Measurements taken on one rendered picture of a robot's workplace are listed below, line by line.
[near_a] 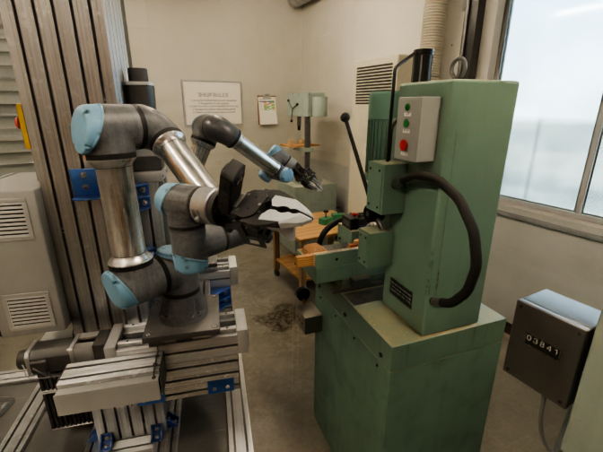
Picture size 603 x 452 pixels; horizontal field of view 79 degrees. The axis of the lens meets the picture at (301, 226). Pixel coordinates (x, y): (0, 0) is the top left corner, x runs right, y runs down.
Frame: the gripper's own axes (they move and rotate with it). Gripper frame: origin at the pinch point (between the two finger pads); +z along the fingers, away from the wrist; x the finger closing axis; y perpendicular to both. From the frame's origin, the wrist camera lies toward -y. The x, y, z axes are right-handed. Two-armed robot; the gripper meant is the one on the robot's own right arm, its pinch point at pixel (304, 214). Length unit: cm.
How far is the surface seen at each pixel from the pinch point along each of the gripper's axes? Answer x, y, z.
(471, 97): -55, 9, 17
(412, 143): -43.9, 15.9, 5.4
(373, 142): -67, 32, -15
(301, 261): -29, 58, -32
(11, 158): -72, 72, -351
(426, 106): -48.5, 8.0, 8.0
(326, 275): -30, 65, -24
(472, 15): -225, 49, -8
